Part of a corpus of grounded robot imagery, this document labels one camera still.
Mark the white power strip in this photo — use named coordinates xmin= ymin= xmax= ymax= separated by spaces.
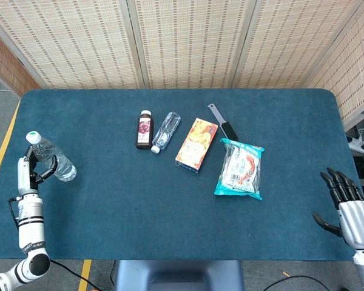
xmin=346 ymin=135 xmax=364 ymax=156

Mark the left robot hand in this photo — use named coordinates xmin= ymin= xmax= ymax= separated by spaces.
xmin=17 ymin=145 xmax=58 ymax=198

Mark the teal snack bag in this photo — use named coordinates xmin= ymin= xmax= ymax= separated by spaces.
xmin=214 ymin=138 xmax=265 ymax=201

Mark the blue-grey robot torso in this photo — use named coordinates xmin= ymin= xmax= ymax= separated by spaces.
xmin=113 ymin=259 xmax=245 ymax=291

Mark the teal table cloth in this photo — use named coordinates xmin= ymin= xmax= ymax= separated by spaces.
xmin=0 ymin=88 xmax=364 ymax=262

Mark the dark juice bottle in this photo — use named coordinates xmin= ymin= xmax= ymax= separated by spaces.
xmin=135 ymin=110 xmax=155 ymax=150

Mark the clear green-capped water bottle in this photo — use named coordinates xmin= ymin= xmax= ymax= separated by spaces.
xmin=25 ymin=130 xmax=78 ymax=182

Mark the small clear white-capped bottle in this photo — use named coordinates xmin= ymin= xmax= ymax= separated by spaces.
xmin=150 ymin=112 xmax=182 ymax=154

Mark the orange and blue snack box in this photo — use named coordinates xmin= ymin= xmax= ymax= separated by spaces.
xmin=175 ymin=117 xmax=219 ymax=174

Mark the brown woven screen panel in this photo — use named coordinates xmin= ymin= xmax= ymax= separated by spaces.
xmin=0 ymin=24 xmax=41 ymax=98

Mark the grey-handled black brush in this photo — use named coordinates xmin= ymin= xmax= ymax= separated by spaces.
xmin=207 ymin=103 xmax=239 ymax=142

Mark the black floor cable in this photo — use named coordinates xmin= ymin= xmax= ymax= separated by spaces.
xmin=49 ymin=259 xmax=103 ymax=291
xmin=263 ymin=275 xmax=332 ymax=291

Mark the black arm wrist cable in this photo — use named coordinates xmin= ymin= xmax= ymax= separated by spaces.
xmin=8 ymin=196 xmax=22 ymax=230

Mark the woven bamboo screen panel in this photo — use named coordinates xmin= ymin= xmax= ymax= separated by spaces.
xmin=231 ymin=0 xmax=364 ymax=90
xmin=126 ymin=0 xmax=257 ymax=90
xmin=304 ymin=0 xmax=364 ymax=130
xmin=0 ymin=0 xmax=145 ymax=90

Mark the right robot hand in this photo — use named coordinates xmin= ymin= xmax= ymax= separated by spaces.
xmin=312 ymin=167 xmax=364 ymax=248

